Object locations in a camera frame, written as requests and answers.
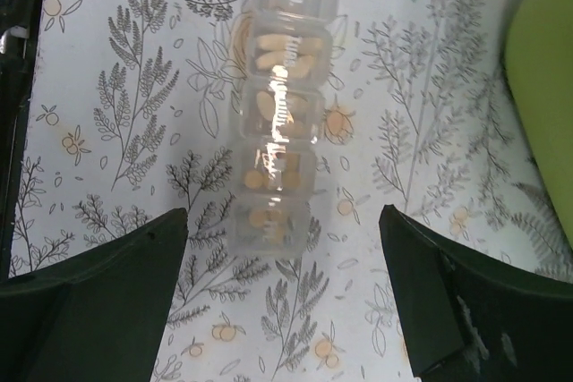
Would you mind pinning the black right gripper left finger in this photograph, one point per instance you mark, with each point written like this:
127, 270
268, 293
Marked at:
97, 316

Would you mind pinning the clear weekly pill organizer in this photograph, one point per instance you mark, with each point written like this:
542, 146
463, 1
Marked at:
287, 60

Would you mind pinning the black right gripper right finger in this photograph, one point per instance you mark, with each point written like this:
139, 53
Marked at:
466, 316

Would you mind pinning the floral patterned table mat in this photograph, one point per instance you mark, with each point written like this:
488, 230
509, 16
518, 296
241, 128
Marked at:
134, 111

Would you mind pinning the lime green vegetable tray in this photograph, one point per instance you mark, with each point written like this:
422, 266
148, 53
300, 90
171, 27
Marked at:
538, 62

